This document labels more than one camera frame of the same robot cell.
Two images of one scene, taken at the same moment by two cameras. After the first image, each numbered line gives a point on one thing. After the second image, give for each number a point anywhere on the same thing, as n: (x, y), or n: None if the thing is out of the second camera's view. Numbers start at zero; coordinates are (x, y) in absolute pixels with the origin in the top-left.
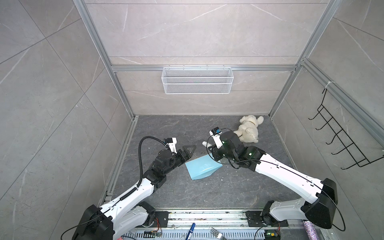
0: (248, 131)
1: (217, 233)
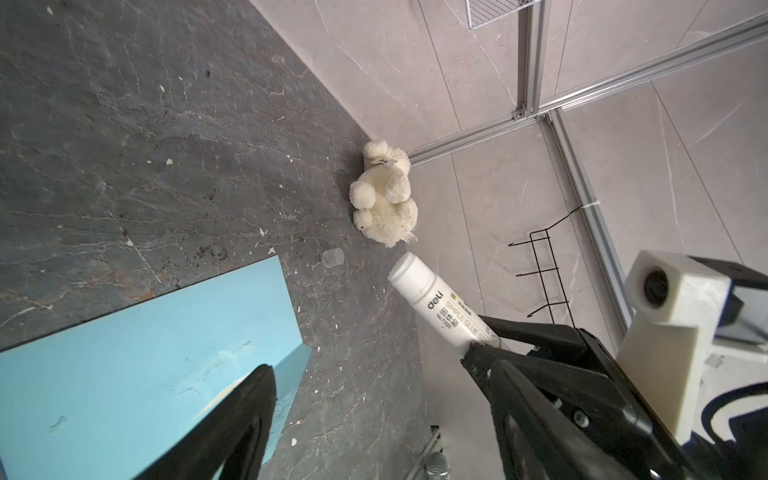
0: (380, 195)
1: None
